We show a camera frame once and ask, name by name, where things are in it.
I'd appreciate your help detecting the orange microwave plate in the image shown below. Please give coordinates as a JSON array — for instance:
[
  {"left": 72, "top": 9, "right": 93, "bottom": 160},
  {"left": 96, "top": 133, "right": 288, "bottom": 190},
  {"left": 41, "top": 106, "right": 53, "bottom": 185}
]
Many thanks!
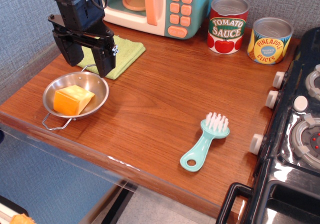
[{"left": 122, "top": 0, "right": 146, "bottom": 12}]

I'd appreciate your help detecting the teal dish brush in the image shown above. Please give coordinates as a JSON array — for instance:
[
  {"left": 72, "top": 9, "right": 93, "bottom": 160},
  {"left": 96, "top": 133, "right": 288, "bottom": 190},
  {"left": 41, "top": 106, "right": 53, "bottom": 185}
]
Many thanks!
[{"left": 180, "top": 112, "right": 230, "bottom": 172}]

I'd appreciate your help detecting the black toy stove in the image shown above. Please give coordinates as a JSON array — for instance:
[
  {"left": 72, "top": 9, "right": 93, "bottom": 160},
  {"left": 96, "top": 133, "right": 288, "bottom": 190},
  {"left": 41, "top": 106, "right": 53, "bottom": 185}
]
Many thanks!
[{"left": 216, "top": 27, "right": 320, "bottom": 224}]

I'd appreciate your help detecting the tomato sauce can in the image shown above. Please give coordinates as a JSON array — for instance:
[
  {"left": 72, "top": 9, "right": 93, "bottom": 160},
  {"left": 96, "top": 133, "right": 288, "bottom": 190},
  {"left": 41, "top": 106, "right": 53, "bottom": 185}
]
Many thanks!
[{"left": 207, "top": 0, "right": 250, "bottom": 55}]

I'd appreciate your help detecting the orange cheese block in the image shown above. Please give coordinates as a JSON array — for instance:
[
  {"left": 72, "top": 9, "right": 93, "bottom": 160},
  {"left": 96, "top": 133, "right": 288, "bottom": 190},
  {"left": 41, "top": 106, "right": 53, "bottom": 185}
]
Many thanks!
[{"left": 53, "top": 85, "right": 95, "bottom": 116}]

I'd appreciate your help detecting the small steel pan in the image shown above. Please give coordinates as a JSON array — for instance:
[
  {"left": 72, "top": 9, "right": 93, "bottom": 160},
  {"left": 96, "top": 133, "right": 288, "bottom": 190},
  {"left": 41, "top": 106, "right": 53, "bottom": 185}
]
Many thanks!
[{"left": 42, "top": 64, "right": 110, "bottom": 131}]

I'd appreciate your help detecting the pineapple slices can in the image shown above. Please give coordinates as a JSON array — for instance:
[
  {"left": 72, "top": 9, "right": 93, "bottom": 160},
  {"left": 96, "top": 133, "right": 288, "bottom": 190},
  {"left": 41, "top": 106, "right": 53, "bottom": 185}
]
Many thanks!
[{"left": 247, "top": 17, "right": 294, "bottom": 65}]

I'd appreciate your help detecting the white stove knob top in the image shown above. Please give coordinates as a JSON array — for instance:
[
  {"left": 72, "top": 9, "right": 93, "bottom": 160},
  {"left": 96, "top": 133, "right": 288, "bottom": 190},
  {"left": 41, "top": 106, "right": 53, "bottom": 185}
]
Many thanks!
[{"left": 272, "top": 71, "right": 286, "bottom": 89}]

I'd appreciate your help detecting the green towel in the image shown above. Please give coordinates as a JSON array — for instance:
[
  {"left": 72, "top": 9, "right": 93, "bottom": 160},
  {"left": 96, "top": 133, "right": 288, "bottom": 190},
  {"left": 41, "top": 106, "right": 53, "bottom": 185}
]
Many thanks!
[{"left": 77, "top": 35, "right": 146, "bottom": 80}]

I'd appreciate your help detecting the white stove knob middle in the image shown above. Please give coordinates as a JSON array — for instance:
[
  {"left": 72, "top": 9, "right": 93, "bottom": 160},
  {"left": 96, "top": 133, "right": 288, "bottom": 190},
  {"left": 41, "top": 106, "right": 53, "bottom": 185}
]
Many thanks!
[{"left": 265, "top": 90, "right": 279, "bottom": 109}]

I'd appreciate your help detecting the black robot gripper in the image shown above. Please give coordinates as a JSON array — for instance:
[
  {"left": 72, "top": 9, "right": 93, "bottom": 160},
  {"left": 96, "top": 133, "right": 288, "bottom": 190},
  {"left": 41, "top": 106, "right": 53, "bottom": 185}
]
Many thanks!
[{"left": 48, "top": 0, "right": 116, "bottom": 78}]

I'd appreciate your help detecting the white stove knob bottom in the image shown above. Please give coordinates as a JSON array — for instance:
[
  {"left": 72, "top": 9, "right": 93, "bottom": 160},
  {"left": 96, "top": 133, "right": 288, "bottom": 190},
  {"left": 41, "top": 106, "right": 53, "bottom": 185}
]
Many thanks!
[{"left": 249, "top": 133, "right": 264, "bottom": 155}]

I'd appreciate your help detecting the white stove knob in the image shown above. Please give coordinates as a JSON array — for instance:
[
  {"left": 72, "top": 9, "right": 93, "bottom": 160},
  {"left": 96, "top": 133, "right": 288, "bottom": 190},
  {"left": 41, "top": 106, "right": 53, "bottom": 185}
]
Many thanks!
[
  {"left": 265, "top": 90, "right": 279, "bottom": 109},
  {"left": 249, "top": 133, "right": 264, "bottom": 155},
  {"left": 272, "top": 71, "right": 286, "bottom": 89}
]

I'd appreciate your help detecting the toy microwave teal and white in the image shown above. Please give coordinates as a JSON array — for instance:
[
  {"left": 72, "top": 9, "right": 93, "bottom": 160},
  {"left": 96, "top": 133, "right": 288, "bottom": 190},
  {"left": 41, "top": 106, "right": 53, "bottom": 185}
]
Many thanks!
[{"left": 104, "top": 0, "right": 212, "bottom": 40}]

